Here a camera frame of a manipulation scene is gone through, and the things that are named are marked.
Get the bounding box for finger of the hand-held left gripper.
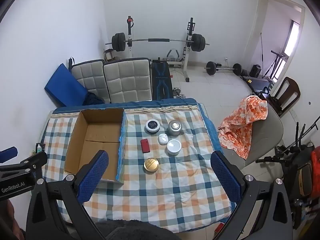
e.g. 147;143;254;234
0;147;18;164

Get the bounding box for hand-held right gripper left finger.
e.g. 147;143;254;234
26;150;110;240

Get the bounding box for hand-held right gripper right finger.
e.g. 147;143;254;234
211;151;293;240

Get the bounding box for cardboard box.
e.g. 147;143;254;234
64;108;128;183

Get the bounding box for gold round compact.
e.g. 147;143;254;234
144;157;159;173

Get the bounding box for white round jar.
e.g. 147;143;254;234
166;140;182;156

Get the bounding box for silver round tin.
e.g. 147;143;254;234
167;120;183;136

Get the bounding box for black and white round tin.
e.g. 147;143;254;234
145;119;161;133

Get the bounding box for person's left forearm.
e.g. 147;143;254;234
0;200;25;240

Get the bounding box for plaid blanket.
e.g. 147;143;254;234
41;98;237;233

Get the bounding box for orange floral cloth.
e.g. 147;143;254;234
218;96;268;160

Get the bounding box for red rectangular case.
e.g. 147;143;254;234
140;138;150;154

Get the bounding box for grey chair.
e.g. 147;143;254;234
232;102;284;168

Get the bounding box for black tripod stands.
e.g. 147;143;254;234
255;116;320;170

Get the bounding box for dark blue cloth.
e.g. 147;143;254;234
82;92;105;106

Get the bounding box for black and orange bag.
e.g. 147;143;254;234
291;150;320;200

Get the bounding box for blue folded mat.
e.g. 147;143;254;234
44;64;88;107

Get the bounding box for chrome dumbbell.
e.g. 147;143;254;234
172;87;186;99

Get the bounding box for grey tufted cushion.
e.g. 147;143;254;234
71;59;110;103
103;57;152;103

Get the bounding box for black treadmill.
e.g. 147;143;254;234
241;75;275;97

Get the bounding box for dark wooden chair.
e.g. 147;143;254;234
265;77;301;118

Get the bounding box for black speaker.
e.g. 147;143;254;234
250;64;262;78

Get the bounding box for short barbell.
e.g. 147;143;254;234
204;61;242;77

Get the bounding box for black weight bench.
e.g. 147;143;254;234
151;59;173;100

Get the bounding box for white barbell rack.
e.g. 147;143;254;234
125;16;198;82

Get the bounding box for black folding stand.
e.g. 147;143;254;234
265;50;288;80

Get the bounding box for long barbell with black plates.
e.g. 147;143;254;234
105;32;210;53

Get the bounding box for window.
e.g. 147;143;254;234
284;20;300;60

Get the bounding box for grey exercise handle frame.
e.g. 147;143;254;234
166;49;182;62

